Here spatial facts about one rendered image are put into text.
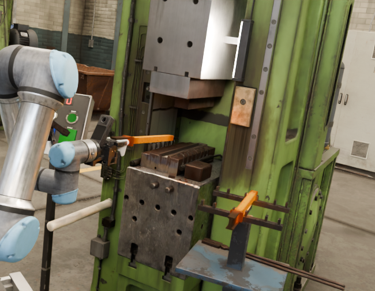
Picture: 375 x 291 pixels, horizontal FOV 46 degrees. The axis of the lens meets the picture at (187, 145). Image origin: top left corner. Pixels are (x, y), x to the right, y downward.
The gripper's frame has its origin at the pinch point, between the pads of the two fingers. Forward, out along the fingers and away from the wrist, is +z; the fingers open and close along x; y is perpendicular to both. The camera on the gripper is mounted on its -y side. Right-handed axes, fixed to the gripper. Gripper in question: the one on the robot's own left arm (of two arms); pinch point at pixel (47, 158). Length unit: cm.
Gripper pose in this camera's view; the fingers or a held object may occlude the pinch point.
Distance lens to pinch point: 205.5
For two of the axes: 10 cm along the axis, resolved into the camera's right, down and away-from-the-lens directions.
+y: -7.9, 0.2, -6.2
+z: -1.4, 9.7, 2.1
